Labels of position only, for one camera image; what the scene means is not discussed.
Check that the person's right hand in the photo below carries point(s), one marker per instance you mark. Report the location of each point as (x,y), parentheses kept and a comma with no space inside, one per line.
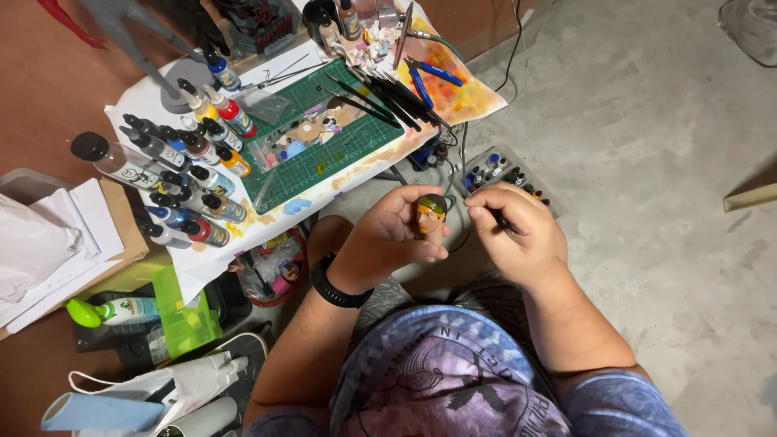
(528,243)

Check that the person's left hand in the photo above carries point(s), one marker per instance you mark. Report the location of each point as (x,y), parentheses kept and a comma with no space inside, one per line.
(376,236)

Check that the thin black paint brush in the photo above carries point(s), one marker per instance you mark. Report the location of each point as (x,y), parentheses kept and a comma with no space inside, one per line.
(502,222)

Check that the painted figure head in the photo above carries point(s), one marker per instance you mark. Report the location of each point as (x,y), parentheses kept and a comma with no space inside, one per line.
(430,215)

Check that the dark shorts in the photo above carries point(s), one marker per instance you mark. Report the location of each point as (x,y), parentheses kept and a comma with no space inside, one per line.
(485,297)

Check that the clear tray of small bottles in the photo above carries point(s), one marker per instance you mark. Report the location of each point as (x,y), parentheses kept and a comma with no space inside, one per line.
(516,173)

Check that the black wristwatch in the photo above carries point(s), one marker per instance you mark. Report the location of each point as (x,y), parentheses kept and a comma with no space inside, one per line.
(331,291)

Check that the green cutting mat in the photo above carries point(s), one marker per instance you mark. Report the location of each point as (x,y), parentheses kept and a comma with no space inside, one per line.
(346,145)

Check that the red bin with scraps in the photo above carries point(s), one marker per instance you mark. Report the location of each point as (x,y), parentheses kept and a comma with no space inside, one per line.
(273,267)

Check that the clear plastic paint palette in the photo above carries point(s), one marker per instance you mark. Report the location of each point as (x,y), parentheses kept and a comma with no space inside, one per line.
(303,136)

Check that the bunch of black paint brushes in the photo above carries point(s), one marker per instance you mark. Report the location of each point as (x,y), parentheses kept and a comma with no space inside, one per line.
(388,97)

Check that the blue purple printed shirt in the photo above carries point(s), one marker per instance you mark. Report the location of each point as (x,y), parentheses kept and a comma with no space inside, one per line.
(437,376)

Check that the black board with white edge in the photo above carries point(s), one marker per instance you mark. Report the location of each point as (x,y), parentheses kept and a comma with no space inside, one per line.
(252,352)

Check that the small clear plastic bag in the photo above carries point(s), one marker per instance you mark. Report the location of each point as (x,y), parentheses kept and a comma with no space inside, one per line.
(264,106)

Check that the paint-stained white paper sheet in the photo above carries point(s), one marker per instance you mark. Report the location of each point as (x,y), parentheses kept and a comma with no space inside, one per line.
(200,267)

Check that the metal tweezers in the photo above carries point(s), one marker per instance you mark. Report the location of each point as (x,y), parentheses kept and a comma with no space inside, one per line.
(285,76)

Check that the group of dropper paint bottles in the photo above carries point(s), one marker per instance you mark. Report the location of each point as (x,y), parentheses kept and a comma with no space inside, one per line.
(200,152)

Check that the metal airbrush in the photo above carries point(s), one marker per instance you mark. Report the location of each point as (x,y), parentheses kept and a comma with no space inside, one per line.
(402,33)

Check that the green plastic organiser box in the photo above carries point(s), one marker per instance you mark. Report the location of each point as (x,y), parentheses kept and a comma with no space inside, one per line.
(185,321)

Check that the cluster of small brown bottles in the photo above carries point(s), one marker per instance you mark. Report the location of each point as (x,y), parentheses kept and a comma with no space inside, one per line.
(346,21)

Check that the wooden plank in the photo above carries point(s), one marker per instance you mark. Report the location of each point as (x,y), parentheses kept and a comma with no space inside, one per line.
(750,198)

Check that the black cup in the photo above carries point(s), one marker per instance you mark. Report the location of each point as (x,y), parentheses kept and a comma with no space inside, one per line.
(315,15)

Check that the dark figure display box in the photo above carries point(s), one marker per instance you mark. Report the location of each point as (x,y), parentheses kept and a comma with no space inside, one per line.
(261,24)

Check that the brown cardboard sheet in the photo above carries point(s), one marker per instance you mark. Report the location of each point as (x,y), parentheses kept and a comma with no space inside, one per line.
(130,224)

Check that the white tube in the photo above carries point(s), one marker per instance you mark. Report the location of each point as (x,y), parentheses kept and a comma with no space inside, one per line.
(200,419)

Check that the large clear bottle black cap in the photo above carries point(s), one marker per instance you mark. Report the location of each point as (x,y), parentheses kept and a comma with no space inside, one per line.
(121,164)

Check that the green-capped spray bottle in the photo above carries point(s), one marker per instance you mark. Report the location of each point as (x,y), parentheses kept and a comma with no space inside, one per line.
(115,311)

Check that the grey figure on round stand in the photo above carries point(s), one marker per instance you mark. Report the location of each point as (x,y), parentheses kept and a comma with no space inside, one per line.
(139,48)

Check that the clear plastic container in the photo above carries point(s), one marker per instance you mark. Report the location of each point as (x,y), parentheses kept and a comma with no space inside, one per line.
(753,27)

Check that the stack of white papers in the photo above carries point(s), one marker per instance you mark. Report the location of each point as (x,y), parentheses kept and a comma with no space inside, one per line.
(48,243)

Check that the light blue roll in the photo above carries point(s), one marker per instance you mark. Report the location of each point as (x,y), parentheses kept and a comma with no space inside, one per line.
(97,413)

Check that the red plastic piece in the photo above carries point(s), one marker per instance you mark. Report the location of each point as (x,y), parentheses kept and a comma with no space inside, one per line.
(70,24)

